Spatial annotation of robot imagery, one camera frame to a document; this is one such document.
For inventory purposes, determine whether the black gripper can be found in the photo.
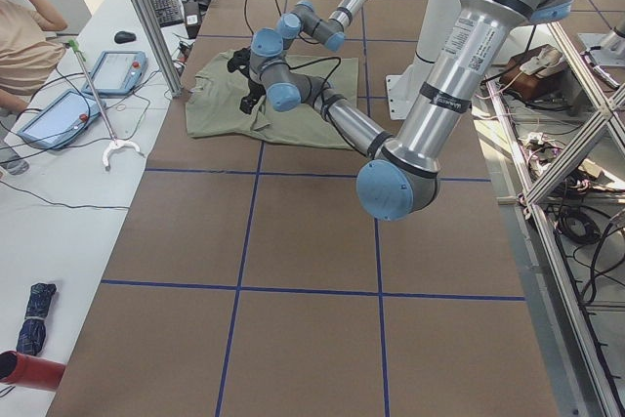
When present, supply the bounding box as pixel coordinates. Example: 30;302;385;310
227;47;266;114

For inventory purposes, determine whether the green long-sleeve shirt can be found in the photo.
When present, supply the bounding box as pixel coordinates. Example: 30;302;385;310
185;49;360;150

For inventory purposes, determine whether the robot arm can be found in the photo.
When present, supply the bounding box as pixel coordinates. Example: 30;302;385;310
275;0;367;52
244;0;572;221

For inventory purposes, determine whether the black power adapter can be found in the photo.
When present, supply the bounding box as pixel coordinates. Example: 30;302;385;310
183;0;202;39

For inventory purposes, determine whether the black keyboard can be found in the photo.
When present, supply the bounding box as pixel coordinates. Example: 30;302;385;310
149;0;184;27

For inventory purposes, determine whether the far blue teach pendant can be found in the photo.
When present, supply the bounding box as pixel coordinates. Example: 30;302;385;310
90;51;147;98

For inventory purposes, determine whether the blue teach pendant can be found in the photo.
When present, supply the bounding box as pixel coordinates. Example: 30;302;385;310
17;90;101;150
90;51;147;98

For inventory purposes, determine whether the black computer mouse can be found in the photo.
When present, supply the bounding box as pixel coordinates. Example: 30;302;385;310
113;31;137;44

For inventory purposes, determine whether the white reacher grabber stick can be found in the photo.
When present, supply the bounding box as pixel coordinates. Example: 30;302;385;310
68;40;145;171

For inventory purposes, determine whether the near blue teach pendant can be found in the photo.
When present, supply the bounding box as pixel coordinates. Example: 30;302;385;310
17;90;101;150

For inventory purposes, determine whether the seated person beige shirt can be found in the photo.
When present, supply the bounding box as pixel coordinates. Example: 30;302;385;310
0;0;67;176

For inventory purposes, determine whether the folded dark blue umbrella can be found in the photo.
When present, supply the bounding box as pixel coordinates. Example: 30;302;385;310
16;282;57;356

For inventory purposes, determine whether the red cylinder tube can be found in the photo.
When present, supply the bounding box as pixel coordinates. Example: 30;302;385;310
1;351;65;392

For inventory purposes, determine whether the aluminium frame post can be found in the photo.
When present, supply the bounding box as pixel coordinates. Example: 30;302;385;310
131;0;183;98

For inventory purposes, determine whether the brown box with cables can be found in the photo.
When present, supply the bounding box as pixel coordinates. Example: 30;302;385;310
499;44;568;101

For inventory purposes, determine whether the aluminium frame truss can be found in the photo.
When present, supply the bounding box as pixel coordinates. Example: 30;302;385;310
474;12;624;416

